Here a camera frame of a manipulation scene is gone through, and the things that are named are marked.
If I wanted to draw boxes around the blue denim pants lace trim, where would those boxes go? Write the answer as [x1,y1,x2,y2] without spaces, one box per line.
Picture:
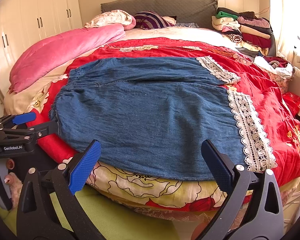
[49,56,276,181]

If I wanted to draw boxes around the pink quilt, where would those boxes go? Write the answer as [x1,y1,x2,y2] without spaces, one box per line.
[9,23,125,93]

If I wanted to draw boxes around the white wardrobe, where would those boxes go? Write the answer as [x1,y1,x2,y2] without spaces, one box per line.
[0,0,84,81]

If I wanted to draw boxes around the red bag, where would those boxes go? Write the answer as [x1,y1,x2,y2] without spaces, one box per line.
[282,92,300,116]

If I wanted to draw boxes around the floral cream pillow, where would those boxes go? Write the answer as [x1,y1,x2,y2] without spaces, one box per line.
[84,10,136,30]

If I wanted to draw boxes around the purple striped pillow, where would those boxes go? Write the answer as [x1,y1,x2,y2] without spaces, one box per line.
[134,11,174,30]

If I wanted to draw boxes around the loose pile of clothes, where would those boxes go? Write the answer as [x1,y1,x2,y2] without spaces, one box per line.
[254,56,293,78]

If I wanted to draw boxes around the stack of folded clothes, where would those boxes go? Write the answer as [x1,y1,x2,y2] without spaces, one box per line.
[211,7,276,58]

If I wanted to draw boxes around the grey padded headboard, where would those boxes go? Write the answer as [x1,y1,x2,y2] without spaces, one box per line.
[101,0,218,29]

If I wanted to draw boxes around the cream curtain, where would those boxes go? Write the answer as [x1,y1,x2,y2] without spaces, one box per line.
[270,0,300,116]

